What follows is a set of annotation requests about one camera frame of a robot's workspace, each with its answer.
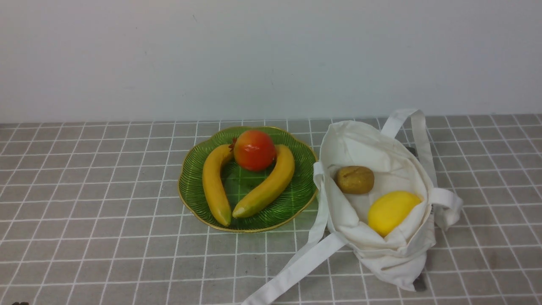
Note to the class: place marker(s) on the brown kiwi fruit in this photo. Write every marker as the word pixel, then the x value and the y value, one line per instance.
pixel 356 180

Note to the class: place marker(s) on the right yellow banana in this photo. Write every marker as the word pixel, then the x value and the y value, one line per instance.
pixel 267 191

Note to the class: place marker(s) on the yellow banana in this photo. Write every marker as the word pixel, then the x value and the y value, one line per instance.
pixel 215 195
pixel 267 191

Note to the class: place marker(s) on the grey checked tablecloth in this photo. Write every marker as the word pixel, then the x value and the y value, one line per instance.
pixel 90 215

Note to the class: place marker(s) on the green glass plate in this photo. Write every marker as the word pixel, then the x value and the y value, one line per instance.
pixel 238 182

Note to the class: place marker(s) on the left yellow banana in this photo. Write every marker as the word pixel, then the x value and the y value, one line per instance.
pixel 215 195

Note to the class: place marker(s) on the white cloth bag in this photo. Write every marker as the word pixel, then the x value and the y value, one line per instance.
pixel 401 158

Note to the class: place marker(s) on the yellow lemon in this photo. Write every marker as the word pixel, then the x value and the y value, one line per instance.
pixel 389 211

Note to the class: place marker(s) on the red pomegranate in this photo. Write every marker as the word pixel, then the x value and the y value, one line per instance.
pixel 253 150

